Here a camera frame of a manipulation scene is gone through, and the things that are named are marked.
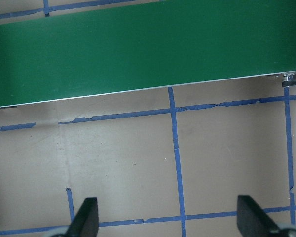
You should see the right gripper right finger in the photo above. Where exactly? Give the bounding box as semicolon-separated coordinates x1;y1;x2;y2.
236;195;282;237

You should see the green conveyor belt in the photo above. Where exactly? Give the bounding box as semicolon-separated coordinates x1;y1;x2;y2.
0;0;296;107

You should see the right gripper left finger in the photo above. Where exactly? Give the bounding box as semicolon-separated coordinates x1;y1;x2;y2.
64;197;99;237

